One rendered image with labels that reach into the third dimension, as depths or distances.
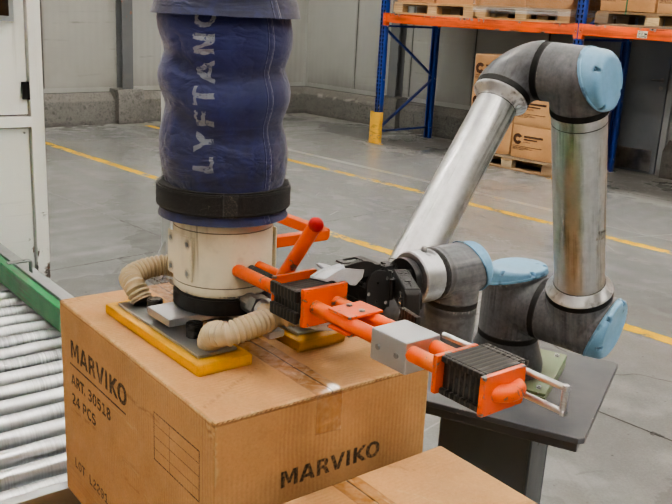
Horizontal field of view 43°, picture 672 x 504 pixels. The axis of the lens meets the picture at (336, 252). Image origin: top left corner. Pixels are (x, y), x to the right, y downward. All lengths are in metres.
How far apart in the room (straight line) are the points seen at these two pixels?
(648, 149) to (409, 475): 9.16
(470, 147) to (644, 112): 8.72
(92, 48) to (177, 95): 10.40
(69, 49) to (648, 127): 7.10
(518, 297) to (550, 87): 0.56
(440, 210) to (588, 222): 0.37
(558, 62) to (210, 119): 0.71
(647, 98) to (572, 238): 8.50
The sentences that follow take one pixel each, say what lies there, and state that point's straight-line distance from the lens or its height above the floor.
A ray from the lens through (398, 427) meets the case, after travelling 1.42.
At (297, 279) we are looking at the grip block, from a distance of 1.32.
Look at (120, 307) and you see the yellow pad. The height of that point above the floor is 1.08.
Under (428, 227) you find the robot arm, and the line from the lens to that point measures 1.61.
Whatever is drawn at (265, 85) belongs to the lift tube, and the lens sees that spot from 1.36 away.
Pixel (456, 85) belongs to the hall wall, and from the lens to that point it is 11.86.
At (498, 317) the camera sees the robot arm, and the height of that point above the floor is 0.93.
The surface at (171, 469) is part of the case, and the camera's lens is 1.36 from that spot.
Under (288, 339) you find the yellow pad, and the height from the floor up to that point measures 1.08.
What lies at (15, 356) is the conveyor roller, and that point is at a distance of 2.86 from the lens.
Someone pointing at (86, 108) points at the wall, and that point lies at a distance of 11.61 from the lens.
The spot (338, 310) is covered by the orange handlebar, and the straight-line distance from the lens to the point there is 1.20.
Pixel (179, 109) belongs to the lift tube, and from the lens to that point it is 1.38.
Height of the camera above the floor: 1.62
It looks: 16 degrees down
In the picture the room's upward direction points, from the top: 3 degrees clockwise
